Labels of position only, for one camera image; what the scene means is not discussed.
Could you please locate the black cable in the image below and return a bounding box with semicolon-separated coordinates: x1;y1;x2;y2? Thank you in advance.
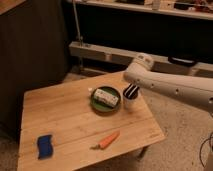
199;131;213;168

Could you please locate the upper shelf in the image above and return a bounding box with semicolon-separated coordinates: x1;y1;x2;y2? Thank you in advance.
67;0;213;21

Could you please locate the orange carrot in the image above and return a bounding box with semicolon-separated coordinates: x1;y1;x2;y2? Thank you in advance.
92;131;120;150

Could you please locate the black white striped item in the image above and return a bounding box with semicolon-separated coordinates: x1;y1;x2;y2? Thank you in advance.
123;84;139;99

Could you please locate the white cup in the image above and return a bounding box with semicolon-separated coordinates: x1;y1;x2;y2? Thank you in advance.
123;90;138;110

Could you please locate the blue sponge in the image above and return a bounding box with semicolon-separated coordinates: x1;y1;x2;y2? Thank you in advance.
37;135;53;160

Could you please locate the white rectangular block in bowl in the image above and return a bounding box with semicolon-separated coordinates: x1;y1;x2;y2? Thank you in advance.
94;89;119;107

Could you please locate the wooden table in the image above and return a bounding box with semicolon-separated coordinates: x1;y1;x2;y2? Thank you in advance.
18;72;165;171

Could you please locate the metal rail beam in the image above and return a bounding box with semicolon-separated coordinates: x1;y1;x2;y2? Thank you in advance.
69;41;213;78

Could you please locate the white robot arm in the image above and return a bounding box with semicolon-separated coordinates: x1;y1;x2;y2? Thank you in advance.
123;53;213;114

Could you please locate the vertical metal pole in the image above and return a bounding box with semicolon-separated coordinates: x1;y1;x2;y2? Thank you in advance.
72;0;85;73

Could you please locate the green ceramic bowl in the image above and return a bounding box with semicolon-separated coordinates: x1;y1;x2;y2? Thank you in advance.
90;86;121;113

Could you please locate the black handle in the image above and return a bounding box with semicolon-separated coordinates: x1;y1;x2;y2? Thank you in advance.
168;57;198;67

